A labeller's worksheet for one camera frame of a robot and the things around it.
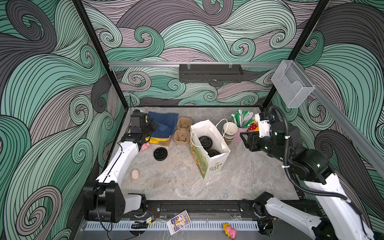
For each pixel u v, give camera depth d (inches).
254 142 20.4
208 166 27.9
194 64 36.8
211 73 37.8
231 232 25.5
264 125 20.2
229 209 29.3
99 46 33.6
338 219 14.5
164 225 27.4
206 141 32.7
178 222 26.9
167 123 39.9
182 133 39.6
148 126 27.6
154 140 38.4
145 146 36.6
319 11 28.6
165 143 37.6
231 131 37.4
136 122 24.4
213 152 31.3
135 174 32.5
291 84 31.1
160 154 35.5
